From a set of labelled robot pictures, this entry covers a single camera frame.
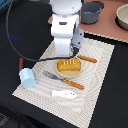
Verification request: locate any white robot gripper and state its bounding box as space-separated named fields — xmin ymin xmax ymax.
xmin=51 ymin=14 xmax=84 ymax=57

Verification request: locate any yellow bread loaf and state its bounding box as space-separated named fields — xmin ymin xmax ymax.
xmin=57 ymin=59 xmax=81 ymax=71

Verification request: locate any light blue milk carton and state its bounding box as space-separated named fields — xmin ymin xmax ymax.
xmin=19 ymin=68 xmax=37 ymax=89

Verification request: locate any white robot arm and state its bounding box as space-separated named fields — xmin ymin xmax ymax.
xmin=50 ymin=0 xmax=83 ymax=57

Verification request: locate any large grey pot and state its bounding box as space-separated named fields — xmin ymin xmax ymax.
xmin=81 ymin=2 xmax=101 ymax=24

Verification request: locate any tan round plate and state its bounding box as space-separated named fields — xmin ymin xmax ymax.
xmin=56 ymin=57 xmax=82 ymax=78

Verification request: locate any beige woven placemat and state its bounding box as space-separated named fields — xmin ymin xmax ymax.
xmin=13 ymin=38 xmax=114 ymax=128

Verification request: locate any red toy sausage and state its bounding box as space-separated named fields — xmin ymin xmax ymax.
xmin=19 ymin=58 xmax=24 ymax=72

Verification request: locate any white toy fish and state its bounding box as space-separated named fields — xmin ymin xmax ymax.
xmin=52 ymin=90 xmax=77 ymax=99

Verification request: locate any cream bowl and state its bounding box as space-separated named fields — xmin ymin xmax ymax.
xmin=116 ymin=4 xmax=128 ymax=30

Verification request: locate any wooden handled knife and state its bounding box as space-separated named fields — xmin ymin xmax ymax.
xmin=77 ymin=55 xmax=97 ymax=63

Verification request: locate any wooden handled fork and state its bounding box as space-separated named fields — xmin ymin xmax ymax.
xmin=43 ymin=71 xmax=84 ymax=90

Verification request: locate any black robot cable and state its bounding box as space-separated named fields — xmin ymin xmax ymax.
xmin=5 ymin=0 xmax=76 ymax=63

